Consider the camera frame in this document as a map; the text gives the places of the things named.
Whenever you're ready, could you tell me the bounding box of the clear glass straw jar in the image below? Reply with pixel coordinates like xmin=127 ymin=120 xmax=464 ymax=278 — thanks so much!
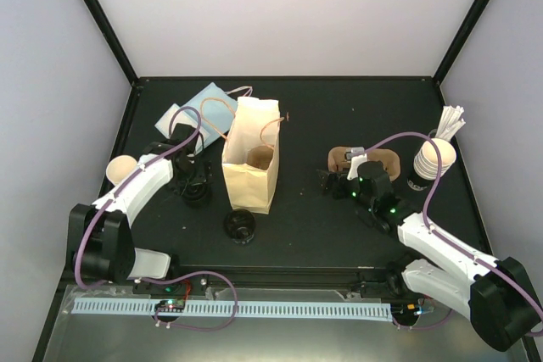
xmin=428 ymin=129 xmax=441 ymax=140

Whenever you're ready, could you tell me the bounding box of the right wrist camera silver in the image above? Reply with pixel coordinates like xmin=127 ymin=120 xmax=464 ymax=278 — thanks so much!
xmin=345 ymin=147 xmax=367 ymax=181

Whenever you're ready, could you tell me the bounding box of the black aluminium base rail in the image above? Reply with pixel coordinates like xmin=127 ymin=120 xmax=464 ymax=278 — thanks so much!
xmin=131 ymin=266 xmax=438 ymax=295

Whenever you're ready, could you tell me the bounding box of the stack of black cup lids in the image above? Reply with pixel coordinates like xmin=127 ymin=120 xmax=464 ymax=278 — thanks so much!
xmin=182 ymin=184 xmax=212 ymax=209

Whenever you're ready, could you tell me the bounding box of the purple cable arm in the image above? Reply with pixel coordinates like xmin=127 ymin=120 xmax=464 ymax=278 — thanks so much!
xmin=74 ymin=106 xmax=203 ymax=287
xmin=362 ymin=131 xmax=543 ymax=325

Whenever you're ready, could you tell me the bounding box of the light blue slotted cable duct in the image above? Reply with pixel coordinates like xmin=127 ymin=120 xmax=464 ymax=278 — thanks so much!
xmin=71 ymin=298 xmax=393 ymax=322

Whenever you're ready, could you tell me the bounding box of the brown cardboard cup carrier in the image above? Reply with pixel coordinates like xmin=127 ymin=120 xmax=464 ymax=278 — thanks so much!
xmin=326 ymin=146 xmax=402 ymax=183

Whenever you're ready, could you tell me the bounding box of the right black frame post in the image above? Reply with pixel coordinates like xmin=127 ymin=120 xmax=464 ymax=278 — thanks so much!
xmin=433 ymin=0 xmax=490 ymax=86

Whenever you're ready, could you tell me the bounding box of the stack of white paper cups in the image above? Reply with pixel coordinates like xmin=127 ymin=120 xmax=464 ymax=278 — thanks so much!
xmin=407 ymin=138 xmax=456 ymax=191

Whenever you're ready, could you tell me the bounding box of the black frame post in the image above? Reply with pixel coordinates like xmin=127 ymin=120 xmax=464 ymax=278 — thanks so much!
xmin=83 ymin=0 xmax=138 ymax=86
xmin=433 ymin=0 xmax=490 ymax=86

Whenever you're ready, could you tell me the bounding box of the white cup stack left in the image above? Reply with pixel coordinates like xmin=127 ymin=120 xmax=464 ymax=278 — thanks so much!
xmin=105 ymin=155 xmax=137 ymax=186

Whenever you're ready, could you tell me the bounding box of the beige paper bag with handles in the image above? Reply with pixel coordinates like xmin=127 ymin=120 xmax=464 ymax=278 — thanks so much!
xmin=218 ymin=97 xmax=285 ymax=214

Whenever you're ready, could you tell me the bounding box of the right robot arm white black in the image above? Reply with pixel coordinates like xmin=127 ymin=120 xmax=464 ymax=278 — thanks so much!
xmin=317 ymin=161 xmax=542 ymax=352

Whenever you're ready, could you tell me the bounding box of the left black frame post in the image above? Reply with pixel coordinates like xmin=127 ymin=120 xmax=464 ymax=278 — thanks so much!
xmin=83 ymin=0 xmax=138 ymax=86

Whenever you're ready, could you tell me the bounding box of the right controller circuit board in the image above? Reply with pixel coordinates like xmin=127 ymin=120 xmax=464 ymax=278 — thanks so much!
xmin=390 ymin=304 xmax=435 ymax=317

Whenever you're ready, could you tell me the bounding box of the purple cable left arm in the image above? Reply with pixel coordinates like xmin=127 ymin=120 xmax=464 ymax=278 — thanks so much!
xmin=74 ymin=106 xmax=203 ymax=287

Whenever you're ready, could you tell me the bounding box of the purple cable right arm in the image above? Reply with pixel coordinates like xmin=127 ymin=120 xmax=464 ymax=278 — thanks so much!
xmin=362 ymin=131 xmax=543 ymax=325

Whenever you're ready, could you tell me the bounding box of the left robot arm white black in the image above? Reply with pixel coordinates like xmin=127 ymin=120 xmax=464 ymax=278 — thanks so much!
xmin=66 ymin=124 xmax=211 ymax=293

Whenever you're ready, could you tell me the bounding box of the left controller circuit board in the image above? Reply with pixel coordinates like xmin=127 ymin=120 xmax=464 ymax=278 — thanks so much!
xmin=154 ymin=299 xmax=186 ymax=314

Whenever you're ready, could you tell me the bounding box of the controller circuit board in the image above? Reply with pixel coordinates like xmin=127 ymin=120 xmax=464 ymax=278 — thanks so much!
xmin=154 ymin=299 xmax=186 ymax=314
xmin=390 ymin=304 xmax=435 ymax=317

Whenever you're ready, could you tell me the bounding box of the light blue paper bag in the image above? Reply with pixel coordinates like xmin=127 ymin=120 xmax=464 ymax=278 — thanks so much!
xmin=154 ymin=82 xmax=253 ymax=153

